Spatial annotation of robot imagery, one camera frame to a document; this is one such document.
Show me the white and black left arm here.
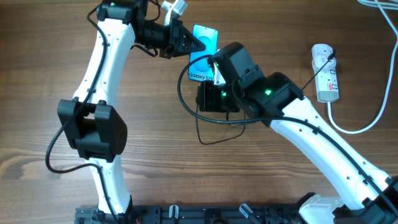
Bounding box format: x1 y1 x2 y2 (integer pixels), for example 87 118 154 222
57 0 205 223

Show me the white power strip cord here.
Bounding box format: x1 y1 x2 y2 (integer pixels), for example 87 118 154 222
326 0 398 135

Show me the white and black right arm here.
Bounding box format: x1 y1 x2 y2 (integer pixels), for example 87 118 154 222
188 42 397 223

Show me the black USB charging cable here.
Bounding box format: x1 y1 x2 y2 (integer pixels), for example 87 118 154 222
195 51 336 146

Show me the white power strip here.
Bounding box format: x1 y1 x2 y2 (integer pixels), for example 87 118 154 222
312 44 339 103

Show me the Galaxy S25 smartphone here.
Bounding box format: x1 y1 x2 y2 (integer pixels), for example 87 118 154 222
187 24 219 82

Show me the white USB charger plug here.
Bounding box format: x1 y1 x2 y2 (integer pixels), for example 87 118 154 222
312 54 336 72

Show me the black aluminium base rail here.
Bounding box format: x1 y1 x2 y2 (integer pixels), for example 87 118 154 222
73 203 305 224

